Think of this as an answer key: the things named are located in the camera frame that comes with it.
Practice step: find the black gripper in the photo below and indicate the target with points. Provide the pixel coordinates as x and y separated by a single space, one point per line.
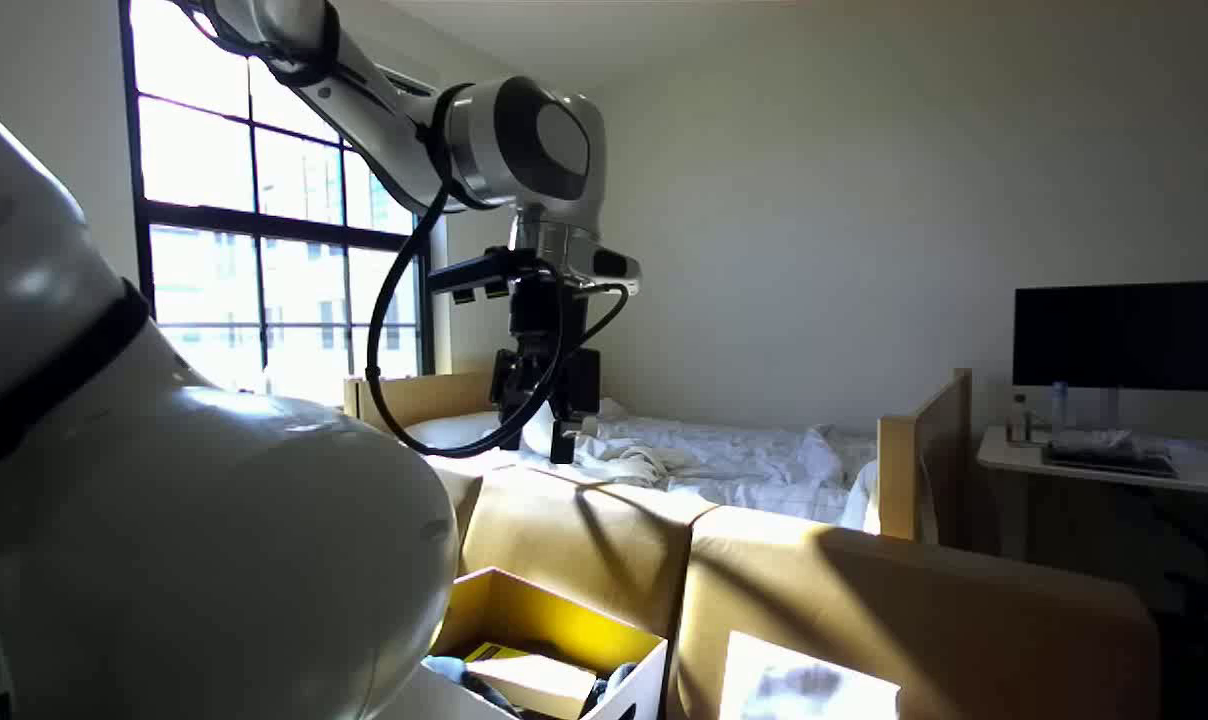
545 382

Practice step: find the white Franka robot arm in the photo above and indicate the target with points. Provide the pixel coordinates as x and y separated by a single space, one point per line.
167 533

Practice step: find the open cardboard box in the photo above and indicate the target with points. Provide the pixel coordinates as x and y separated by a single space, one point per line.
548 621
950 613

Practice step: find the white crumpled bedding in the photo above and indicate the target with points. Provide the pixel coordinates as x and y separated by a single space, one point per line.
725 460

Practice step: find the blue clothing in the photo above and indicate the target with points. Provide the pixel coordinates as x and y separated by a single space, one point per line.
445 669

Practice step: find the printed paper sign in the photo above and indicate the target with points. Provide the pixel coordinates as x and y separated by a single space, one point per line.
799 684

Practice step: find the black framed window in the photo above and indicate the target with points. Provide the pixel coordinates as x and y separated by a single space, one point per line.
219 175

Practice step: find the small desk bottle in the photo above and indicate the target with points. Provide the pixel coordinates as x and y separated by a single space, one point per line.
1020 421

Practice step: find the dark keyboard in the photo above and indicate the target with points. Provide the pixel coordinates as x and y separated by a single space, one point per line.
1111 459

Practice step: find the black computer monitor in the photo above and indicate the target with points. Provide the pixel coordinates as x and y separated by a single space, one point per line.
1125 333

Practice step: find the white desk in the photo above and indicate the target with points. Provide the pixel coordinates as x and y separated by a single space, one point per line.
1207 471

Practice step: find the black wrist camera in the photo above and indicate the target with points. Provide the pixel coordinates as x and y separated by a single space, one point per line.
478 272

